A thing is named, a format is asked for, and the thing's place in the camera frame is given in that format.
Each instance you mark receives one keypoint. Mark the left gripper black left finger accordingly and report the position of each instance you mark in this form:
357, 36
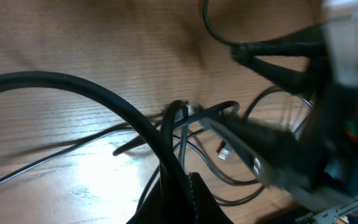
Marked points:
152, 210

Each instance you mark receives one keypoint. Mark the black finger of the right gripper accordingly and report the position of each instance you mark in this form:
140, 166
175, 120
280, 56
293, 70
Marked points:
244, 137

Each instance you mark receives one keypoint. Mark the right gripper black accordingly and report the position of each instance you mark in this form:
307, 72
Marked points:
320, 168

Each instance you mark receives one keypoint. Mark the black mounting rail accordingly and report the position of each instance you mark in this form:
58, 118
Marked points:
329, 216

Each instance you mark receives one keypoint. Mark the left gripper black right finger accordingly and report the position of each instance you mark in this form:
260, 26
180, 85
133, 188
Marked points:
206, 209

